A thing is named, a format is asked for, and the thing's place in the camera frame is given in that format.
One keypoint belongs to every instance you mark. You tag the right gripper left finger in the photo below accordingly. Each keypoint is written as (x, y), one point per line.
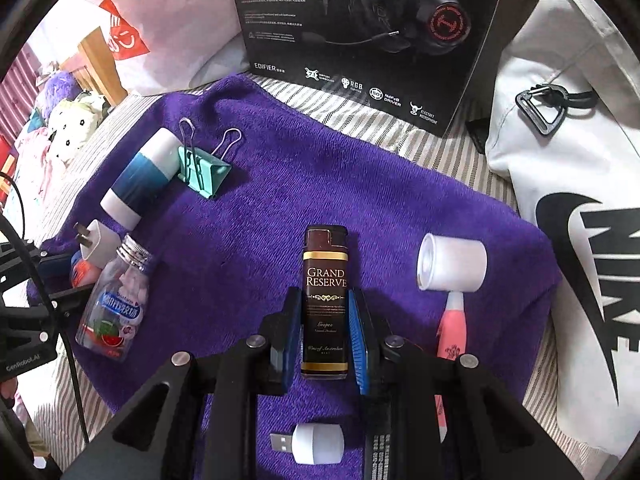
(197, 417)

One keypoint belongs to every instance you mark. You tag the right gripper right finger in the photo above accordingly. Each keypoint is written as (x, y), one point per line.
(431, 418)

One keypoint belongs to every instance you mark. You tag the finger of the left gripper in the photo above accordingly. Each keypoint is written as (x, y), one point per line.
(51, 267)
(71, 299)

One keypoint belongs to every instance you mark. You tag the blue orange small container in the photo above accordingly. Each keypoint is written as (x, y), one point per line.
(82, 272)

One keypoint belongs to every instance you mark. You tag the clear candy bottle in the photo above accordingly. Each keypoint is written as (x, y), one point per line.
(118, 302)

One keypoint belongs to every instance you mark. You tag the white charger plug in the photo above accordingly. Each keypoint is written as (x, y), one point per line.
(98, 243)

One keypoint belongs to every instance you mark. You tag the pink pen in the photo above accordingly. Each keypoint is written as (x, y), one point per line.
(452, 328)

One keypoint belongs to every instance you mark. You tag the white USB night light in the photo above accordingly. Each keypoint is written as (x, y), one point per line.
(312, 444)

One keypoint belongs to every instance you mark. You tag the white and blue cylinder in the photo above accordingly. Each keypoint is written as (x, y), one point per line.
(146, 175)

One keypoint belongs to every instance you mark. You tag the white tape roll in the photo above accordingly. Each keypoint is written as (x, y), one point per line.
(451, 264)

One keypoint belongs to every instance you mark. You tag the teal binder clip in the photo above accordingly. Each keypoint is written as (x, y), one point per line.
(204, 172)

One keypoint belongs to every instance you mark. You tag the person's left hand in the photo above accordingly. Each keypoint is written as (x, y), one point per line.
(8, 390)

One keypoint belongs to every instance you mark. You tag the plush toys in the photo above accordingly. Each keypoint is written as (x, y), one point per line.
(48, 114)

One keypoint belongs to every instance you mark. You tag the purple towel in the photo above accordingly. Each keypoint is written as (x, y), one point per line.
(222, 265)

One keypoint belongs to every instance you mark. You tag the wooden rack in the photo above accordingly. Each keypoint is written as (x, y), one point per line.
(93, 67)

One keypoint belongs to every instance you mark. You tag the white Miniso plastic bag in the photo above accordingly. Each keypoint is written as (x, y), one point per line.
(158, 46)

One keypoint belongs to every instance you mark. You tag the grey Nike bag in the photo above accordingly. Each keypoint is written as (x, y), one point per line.
(564, 129)

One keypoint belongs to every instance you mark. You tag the black headset box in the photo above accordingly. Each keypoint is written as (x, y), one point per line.
(412, 59)

